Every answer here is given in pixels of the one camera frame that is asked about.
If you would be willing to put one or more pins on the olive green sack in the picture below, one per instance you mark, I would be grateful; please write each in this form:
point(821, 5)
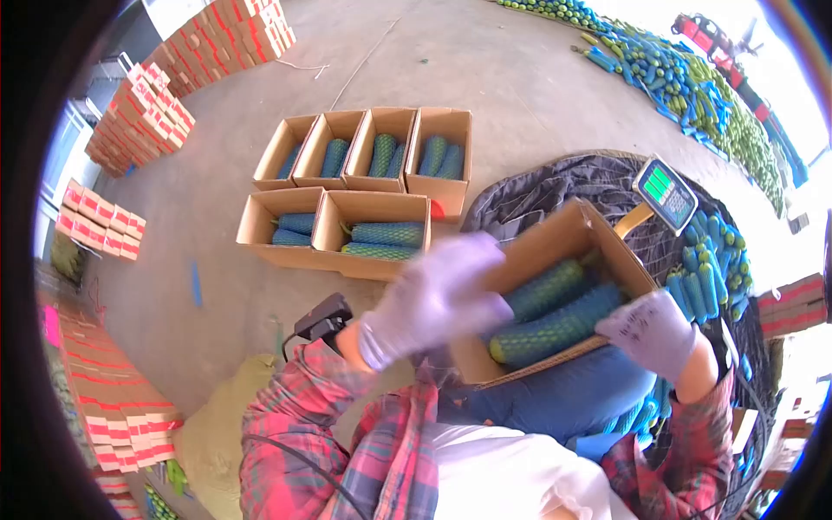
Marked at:
point(218, 442)

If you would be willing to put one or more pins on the platform scale with green display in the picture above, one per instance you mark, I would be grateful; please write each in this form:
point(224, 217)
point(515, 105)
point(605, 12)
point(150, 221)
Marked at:
point(664, 193)

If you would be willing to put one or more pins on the person's body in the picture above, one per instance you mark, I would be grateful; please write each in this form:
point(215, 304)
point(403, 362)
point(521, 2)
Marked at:
point(455, 468)

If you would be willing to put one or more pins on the person's right fingers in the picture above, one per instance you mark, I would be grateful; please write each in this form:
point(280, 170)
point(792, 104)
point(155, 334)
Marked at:
point(617, 323)

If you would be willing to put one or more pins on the stack of flat red-striped cartons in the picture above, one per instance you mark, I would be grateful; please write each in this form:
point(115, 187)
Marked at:
point(114, 396)
point(793, 305)
point(140, 123)
point(101, 221)
point(224, 39)

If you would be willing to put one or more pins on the small heap of netted gourds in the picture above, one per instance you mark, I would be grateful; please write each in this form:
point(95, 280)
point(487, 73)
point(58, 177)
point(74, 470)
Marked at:
point(712, 266)

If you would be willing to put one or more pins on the person's left fingers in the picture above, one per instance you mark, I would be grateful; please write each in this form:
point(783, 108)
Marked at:
point(465, 260)

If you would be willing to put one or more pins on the red vehicle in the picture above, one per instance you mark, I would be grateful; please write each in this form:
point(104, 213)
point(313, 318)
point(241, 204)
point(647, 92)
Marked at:
point(708, 42)

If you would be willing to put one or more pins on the person's legs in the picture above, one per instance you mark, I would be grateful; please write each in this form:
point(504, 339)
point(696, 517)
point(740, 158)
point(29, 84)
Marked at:
point(559, 396)

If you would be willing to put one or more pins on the cardboard carton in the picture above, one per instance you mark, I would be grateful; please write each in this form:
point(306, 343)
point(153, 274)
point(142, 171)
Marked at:
point(268, 170)
point(309, 172)
point(364, 205)
point(260, 227)
point(552, 240)
point(442, 192)
point(364, 182)

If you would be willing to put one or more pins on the long pile of green gourds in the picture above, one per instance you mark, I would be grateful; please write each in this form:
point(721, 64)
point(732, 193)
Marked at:
point(689, 84)

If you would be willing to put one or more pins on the person's right hand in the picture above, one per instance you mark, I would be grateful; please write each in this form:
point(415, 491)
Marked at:
point(653, 331)

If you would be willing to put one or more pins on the black wrist band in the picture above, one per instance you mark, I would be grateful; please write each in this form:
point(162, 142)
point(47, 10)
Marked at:
point(322, 322)

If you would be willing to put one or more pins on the green gourd in net sleeve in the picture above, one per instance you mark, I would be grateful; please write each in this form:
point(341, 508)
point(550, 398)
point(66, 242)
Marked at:
point(546, 289)
point(335, 158)
point(431, 156)
point(397, 162)
point(381, 155)
point(388, 234)
point(379, 251)
point(559, 328)
point(298, 223)
point(451, 162)
point(290, 162)
point(290, 238)

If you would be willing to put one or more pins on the person's left hand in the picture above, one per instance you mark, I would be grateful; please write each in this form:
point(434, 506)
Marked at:
point(432, 299)

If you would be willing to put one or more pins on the blue strip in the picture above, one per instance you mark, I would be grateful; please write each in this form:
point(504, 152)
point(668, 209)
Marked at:
point(196, 283)

